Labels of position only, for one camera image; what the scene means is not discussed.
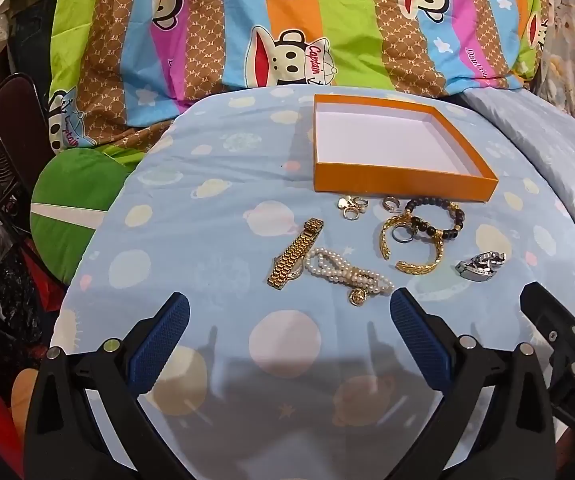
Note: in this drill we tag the gold heart earring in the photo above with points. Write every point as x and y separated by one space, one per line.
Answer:
344 204

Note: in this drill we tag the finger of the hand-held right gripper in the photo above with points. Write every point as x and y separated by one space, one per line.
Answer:
542 310

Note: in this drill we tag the gold hoop earring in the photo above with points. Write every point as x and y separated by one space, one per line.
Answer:
391 204

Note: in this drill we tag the gold link watch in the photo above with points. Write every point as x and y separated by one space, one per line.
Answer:
295 252

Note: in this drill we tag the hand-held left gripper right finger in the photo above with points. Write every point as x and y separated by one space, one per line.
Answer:
420 340

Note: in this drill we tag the orange cardboard box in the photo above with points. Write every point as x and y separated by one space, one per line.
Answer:
402 177

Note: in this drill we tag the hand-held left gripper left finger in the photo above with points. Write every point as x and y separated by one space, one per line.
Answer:
160 340

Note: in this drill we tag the green cushion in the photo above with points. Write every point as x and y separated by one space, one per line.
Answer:
77 185

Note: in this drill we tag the silver metal brooch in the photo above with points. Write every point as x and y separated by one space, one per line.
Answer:
480 267

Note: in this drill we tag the light blue pillow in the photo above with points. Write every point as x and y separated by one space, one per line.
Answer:
552 135

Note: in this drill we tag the colourful monkey print blanket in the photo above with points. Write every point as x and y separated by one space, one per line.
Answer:
317 25

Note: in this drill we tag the gold twisted bangle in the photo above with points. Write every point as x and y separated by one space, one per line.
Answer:
415 265

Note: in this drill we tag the blue planet print cushion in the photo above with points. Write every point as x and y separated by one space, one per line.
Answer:
207 195

